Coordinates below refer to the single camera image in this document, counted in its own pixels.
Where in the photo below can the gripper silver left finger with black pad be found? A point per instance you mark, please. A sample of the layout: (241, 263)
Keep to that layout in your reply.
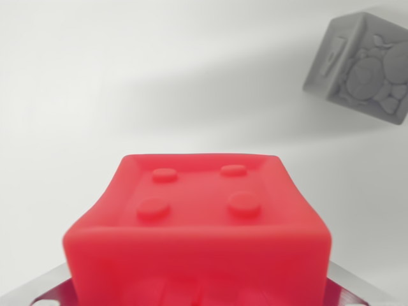
(41, 287)

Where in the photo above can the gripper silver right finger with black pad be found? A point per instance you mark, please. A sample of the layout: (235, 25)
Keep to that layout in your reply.
(357, 288)

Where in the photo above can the red soft cube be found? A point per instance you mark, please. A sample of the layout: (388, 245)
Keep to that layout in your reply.
(197, 223)

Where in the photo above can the grey soft cube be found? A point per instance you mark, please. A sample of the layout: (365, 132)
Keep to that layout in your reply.
(360, 70)

